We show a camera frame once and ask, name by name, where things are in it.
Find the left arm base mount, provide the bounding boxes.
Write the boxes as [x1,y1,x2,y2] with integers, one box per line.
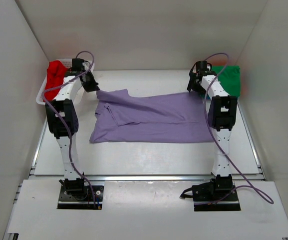
[57,178,104,210]

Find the red t-shirt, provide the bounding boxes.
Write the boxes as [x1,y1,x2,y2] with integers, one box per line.
[44,60,68,101]

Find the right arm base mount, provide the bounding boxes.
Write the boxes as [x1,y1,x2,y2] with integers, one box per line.
[180,176,241,212]

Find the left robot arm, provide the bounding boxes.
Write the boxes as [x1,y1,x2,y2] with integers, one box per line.
[41,57,99,199]

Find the green folded t-shirt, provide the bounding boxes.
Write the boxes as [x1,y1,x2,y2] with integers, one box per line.
[218,65,241,97]

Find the purple t-shirt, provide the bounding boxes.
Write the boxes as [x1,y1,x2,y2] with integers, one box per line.
[89,89,213,144]

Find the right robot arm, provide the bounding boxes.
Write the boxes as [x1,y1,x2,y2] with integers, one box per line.
[187,60,237,180]

